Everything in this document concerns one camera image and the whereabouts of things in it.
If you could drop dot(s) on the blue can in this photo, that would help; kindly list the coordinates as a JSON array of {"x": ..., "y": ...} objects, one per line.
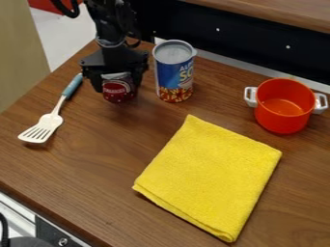
[{"x": 174, "y": 74}]

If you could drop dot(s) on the yellow cloth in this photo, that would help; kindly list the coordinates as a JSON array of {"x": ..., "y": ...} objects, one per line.
[{"x": 210, "y": 175}]

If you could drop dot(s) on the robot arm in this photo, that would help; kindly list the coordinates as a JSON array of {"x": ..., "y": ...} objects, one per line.
[{"x": 111, "y": 22}]

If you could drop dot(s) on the beige board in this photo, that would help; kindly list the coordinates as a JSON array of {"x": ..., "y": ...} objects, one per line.
[{"x": 19, "y": 51}]

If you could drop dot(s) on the black cabinet with wooden top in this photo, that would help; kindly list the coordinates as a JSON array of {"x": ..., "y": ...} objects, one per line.
[{"x": 240, "y": 29}]

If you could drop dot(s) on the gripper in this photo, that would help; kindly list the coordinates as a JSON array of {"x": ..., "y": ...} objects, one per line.
[{"x": 116, "y": 59}]

